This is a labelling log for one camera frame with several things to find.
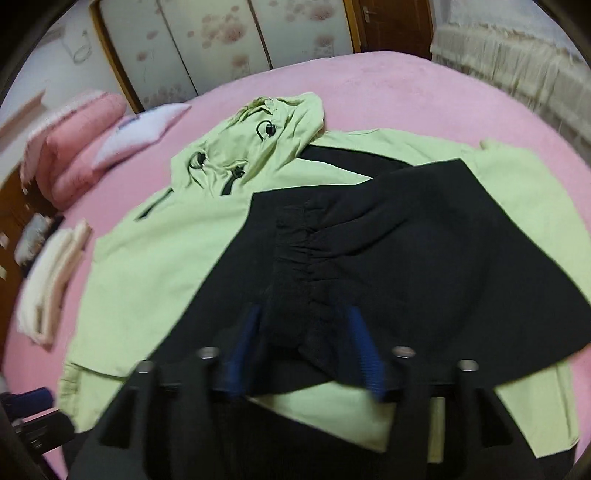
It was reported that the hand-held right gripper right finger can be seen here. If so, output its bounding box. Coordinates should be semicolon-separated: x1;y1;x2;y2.
343;306;574;480

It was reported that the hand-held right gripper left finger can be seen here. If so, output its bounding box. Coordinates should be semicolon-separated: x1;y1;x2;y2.
69;304;265;480

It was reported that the green and black hooded jacket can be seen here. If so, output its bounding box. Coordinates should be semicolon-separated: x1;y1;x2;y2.
58;92;591;463

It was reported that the cream folded cloth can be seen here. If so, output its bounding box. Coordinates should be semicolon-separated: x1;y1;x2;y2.
16;220;94;348

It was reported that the wooden nightstand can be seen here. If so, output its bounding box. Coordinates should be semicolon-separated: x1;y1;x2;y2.
0;161;63;282

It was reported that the white and blue pillow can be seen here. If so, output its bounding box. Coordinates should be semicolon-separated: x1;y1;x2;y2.
95;103;191;172

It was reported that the black garment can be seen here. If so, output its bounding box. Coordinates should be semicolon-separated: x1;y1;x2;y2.
0;50;591;480

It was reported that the pink folded quilt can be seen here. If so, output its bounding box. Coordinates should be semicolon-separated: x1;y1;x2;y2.
21;90;127;209

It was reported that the floral sliding door wardrobe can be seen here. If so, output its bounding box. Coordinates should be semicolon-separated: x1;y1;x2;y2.
90;0;365;114

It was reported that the brown wooden door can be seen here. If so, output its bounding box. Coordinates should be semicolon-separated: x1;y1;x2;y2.
353;0;437;61

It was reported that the white cable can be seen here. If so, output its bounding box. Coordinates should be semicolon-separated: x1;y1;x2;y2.
60;28;94;64

